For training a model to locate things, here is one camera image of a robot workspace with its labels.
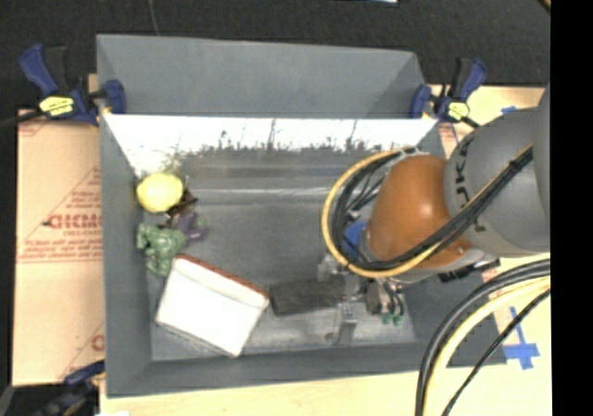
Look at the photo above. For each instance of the purple toy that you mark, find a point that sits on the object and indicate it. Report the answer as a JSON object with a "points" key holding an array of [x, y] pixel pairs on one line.
{"points": [[192, 226]]}

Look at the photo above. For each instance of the dark green flat block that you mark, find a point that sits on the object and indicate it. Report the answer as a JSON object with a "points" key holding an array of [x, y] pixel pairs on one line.
{"points": [[303, 296]]}

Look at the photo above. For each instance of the white box red-brown edge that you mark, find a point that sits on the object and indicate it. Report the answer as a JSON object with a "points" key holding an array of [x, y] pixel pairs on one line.
{"points": [[206, 310]]}

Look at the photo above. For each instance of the grey metal bin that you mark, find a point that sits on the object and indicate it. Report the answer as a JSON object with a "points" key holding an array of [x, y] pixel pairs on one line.
{"points": [[259, 238]]}

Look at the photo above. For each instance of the green toy figure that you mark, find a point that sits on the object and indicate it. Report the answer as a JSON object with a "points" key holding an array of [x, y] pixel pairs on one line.
{"points": [[161, 245]]}

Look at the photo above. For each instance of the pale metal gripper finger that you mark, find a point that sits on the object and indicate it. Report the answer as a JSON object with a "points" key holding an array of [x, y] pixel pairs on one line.
{"points": [[348, 325], [330, 268]]}

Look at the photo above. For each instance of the yellow ball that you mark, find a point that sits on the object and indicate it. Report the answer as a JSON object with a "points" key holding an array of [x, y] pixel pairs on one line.
{"points": [[159, 192]]}

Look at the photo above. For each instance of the black cylinder on white bracket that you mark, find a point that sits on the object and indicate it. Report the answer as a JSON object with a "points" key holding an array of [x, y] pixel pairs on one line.
{"points": [[453, 276]]}

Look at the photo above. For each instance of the brown cardboard board red print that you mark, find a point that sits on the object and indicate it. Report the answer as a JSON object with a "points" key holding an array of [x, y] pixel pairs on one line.
{"points": [[55, 293]]}

